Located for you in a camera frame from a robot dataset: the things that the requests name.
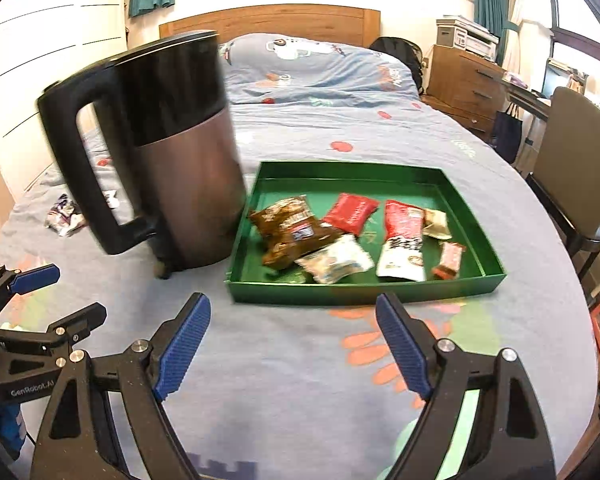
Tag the desk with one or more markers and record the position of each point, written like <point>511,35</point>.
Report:
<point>525,97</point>

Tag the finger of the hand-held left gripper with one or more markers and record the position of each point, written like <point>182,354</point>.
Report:
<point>82,320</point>
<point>35,277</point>

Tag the white printer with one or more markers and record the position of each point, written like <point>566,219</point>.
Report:
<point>467,35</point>

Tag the dark hanging bag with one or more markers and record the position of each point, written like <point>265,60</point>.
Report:
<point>505,132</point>

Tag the red and white snack packet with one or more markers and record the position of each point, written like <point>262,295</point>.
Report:
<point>402,255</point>

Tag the wooden dresser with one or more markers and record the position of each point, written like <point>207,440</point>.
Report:
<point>465,85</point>

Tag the black backpack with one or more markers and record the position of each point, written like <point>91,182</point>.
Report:
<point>400,52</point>

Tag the brown snack bag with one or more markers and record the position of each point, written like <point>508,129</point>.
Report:
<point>290,230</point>

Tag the wooden headboard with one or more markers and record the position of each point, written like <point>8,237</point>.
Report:
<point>305,22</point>

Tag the black and grey electric kettle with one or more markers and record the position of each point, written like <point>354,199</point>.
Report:
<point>190,185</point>

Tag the dark blue snack bag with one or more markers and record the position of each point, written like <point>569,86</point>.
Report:
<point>62,215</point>

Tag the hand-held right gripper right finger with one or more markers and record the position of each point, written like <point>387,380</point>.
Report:
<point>400,345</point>

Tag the green tray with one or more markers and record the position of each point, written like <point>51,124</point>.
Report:
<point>285,195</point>

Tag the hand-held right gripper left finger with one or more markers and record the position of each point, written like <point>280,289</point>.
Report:
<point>185,345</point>

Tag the blue patterned bed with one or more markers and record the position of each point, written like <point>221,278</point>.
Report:
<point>305,360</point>

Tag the small olive beige packet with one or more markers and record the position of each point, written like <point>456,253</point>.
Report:
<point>437,222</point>

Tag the small red clear snack bar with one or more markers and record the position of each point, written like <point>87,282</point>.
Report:
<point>450,259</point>

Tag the clear candy packet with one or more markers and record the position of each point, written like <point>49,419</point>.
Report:
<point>337,260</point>

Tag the white wardrobe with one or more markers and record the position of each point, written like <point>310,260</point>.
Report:
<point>40,25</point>

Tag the olive padded chair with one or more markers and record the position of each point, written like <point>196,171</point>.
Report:
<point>575,160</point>

